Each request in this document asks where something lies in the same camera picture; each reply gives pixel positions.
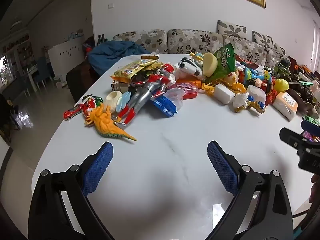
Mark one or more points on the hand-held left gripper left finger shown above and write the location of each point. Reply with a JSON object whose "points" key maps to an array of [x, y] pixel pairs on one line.
{"points": [[100, 165]]}

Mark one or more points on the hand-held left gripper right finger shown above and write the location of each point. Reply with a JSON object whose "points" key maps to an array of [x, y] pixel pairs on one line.
{"points": [[221, 165]]}

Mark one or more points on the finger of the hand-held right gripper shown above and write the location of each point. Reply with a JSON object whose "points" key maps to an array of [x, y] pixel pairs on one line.
{"points": [[311, 126], [296, 141]]}

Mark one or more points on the white toy pistol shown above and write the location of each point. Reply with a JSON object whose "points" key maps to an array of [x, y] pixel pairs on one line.
{"points": [[191, 67]]}

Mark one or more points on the person's right hand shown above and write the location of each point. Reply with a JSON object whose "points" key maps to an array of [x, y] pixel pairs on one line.
{"points": [[315, 187]]}

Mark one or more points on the green candy wrapper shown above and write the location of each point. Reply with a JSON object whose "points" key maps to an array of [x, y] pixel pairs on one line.
{"points": [[312, 120]]}

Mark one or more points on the purple candy wrapper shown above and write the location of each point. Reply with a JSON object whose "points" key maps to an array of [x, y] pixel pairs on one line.
{"points": [[308, 136]]}

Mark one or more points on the brown toy dinosaur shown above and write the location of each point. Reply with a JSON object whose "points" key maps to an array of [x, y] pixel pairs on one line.
{"points": [[301, 95]]}

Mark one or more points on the white orange packet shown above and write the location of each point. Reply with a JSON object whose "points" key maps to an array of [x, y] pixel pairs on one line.
{"points": [[285, 105]]}

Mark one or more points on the orange toy dinosaur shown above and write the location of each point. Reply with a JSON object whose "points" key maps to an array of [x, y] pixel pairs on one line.
{"points": [[105, 122]]}

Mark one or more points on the yellow plastic egg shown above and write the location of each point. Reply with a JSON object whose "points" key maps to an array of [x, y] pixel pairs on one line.
{"points": [[281, 85]]}

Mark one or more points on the blue yellow toy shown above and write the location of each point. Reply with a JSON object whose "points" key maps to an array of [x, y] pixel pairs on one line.
{"points": [[257, 106]]}

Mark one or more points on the red toy car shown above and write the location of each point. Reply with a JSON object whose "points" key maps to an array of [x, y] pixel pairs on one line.
{"points": [[72, 112]]}

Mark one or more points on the red green toy dragon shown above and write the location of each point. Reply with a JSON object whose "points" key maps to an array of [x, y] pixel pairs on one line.
{"points": [[91, 105]]}

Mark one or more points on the white ridged container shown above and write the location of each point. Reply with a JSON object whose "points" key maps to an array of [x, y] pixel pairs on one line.
{"points": [[256, 93]]}

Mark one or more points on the green toy tank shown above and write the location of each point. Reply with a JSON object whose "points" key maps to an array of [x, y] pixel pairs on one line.
{"points": [[285, 68]]}

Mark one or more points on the white toy figurine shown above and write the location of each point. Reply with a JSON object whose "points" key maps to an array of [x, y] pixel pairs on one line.
{"points": [[241, 102]]}

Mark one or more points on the cream plastic cup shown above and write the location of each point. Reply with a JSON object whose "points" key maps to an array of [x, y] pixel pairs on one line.
{"points": [[113, 100]]}

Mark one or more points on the white foam block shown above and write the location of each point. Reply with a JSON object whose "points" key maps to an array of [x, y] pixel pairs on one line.
{"points": [[223, 93]]}

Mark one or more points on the pile of colourful toys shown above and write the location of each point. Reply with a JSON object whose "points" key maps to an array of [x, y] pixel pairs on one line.
{"points": [[255, 76]]}

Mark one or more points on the orange plastic toy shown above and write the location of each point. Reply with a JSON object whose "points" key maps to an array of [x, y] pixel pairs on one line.
{"points": [[237, 86]]}

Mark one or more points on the clear plastic container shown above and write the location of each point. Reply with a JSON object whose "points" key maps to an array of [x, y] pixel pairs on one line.
{"points": [[176, 97]]}

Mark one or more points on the small cardboard box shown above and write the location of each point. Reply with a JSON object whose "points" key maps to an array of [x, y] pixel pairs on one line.
{"points": [[120, 86]]}

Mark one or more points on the blue tissue pack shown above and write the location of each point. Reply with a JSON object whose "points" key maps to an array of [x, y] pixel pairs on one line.
{"points": [[163, 106]]}

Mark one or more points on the dark chair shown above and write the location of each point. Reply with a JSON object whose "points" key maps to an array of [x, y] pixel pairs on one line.
{"points": [[78, 80]]}

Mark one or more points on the red silver action figure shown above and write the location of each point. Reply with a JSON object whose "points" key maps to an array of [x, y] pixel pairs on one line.
{"points": [[147, 90]]}

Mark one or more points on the yellow snack packet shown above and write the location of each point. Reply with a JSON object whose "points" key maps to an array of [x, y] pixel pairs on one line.
{"points": [[132, 68]]}

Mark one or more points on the cream round sponge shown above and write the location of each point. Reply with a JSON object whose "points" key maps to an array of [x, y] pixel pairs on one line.
{"points": [[209, 63]]}

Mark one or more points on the green snack bag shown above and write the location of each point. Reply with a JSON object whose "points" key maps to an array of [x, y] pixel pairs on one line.
{"points": [[225, 60]]}

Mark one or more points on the blue chair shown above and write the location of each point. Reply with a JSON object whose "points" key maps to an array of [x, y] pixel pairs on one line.
{"points": [[43, 71]]}

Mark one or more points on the blue blanket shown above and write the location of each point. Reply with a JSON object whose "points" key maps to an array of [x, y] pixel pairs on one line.
{"points": [[112, 53]]}

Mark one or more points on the white cabinet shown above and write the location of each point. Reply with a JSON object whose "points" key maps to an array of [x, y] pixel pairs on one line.
{"points": [[66, 53]]}

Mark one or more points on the floral sofa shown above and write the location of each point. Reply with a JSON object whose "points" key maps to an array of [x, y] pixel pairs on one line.
{"points": [[195, 41]]}

